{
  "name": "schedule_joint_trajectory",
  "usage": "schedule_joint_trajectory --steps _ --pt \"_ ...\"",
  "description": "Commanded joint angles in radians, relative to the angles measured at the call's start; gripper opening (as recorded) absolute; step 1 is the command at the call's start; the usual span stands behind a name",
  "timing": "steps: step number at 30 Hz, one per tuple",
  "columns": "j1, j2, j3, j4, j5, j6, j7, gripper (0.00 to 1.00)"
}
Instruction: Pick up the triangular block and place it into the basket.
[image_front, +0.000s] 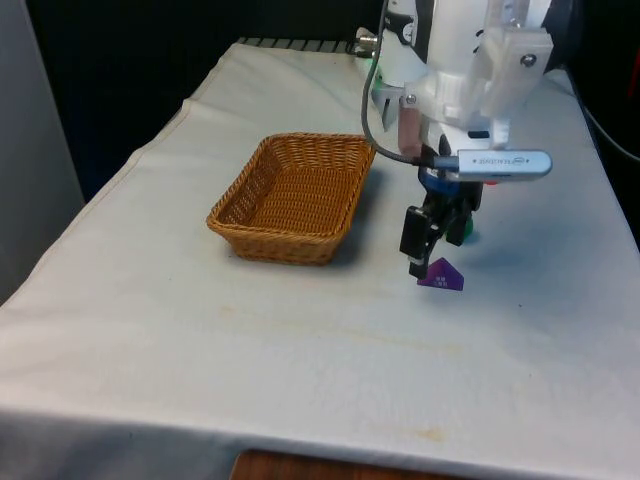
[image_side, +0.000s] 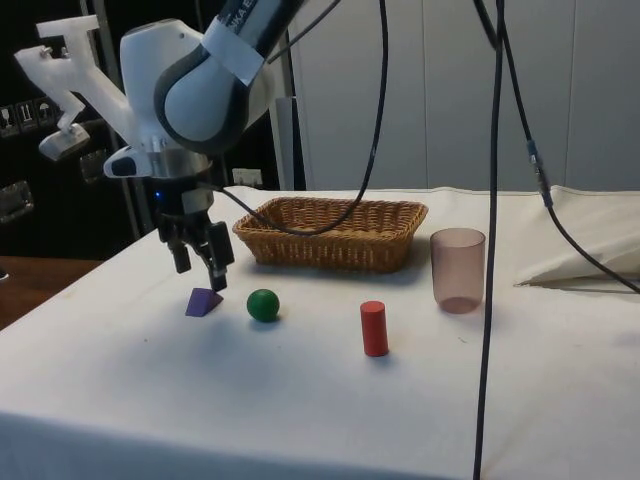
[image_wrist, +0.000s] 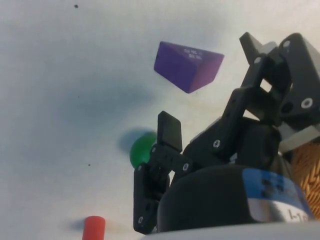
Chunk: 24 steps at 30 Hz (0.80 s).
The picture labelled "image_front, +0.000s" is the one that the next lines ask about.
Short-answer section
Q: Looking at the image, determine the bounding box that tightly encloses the green ball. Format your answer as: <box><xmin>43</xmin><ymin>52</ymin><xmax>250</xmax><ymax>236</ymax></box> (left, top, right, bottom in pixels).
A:
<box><xmin>439</xmin><ymin>212</ymin><xmax>476</xmax><ymax>244</ymax></box>

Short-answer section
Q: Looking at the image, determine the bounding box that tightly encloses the purple triangular block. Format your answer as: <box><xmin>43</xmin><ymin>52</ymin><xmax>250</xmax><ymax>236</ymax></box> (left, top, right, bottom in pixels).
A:
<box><xmin>416</xmin><ymin>256</ymin><xmax>467</xmax><ymax>293</ymax></box>

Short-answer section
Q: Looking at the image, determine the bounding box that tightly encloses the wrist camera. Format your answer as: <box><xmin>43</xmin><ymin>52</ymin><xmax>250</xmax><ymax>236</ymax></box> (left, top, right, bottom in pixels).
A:
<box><xmin>432</xmin><ymin>148</ymin><xmax>554</xmax><ymax>184</ymax></box>

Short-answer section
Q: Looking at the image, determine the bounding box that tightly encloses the wicker basket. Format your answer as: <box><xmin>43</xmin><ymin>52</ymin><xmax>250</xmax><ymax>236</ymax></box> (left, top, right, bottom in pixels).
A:
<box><xmin>205</xmin><ymin>131</ymin><xmax>378</xmax><ymax>267</ymax></box>

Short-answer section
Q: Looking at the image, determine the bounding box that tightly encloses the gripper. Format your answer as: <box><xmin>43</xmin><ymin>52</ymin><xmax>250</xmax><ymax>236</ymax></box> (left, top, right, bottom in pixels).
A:
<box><xmin>398</xmin><ymin>167</ymin><xmax>485</xmax><ymax>280</ymax></box>

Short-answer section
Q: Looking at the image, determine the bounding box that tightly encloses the grey cable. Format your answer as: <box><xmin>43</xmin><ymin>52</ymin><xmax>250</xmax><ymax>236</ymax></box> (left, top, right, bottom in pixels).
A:
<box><xmin>360</xmin><ymin>0</ymin><xmax>437</xmax><ymax>170</ymax></box>

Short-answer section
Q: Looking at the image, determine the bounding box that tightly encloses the black cable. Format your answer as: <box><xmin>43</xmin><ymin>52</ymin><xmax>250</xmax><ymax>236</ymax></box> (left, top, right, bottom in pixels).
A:
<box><xmin>572</xmin><ymin>79</ymin><xmax>640</xmax><ymax>163</ymax></box>

